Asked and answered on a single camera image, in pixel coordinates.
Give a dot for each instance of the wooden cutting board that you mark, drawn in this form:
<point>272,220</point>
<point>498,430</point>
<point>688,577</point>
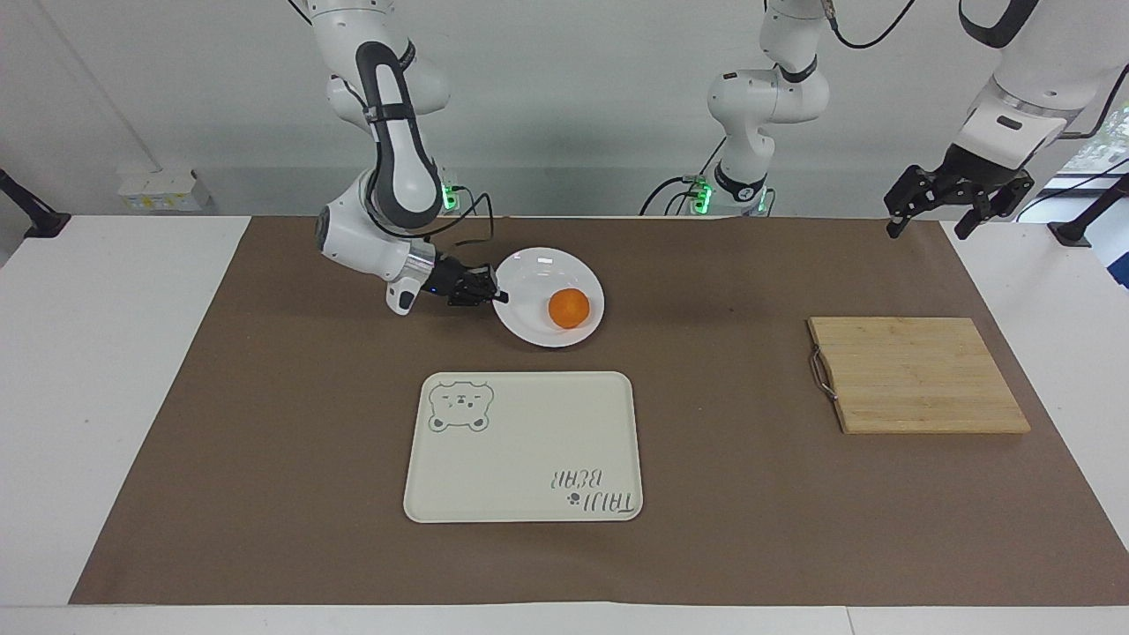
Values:
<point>917,375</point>

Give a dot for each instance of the white wall socket box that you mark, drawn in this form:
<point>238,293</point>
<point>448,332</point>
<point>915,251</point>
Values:
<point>163,190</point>

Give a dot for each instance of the orange fruit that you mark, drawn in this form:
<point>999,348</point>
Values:
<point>569,309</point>

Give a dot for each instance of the white round plate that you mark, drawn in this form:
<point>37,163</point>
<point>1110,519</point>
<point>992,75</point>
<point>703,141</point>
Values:
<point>538,282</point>

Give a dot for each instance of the white tray with bear print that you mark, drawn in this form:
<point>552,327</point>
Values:
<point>529,441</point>

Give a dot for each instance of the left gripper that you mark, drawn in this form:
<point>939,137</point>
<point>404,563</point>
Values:
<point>979,169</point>

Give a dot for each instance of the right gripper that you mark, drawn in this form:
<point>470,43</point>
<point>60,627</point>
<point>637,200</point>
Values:
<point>448,276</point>

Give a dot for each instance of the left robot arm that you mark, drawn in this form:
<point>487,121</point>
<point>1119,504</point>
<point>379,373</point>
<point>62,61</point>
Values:
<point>758,97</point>

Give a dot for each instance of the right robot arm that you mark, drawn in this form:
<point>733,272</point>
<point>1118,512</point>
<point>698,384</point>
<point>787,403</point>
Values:
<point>353,242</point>

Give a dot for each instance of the black stand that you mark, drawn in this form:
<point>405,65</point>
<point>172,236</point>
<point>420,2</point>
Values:
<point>1078,227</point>
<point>40,220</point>

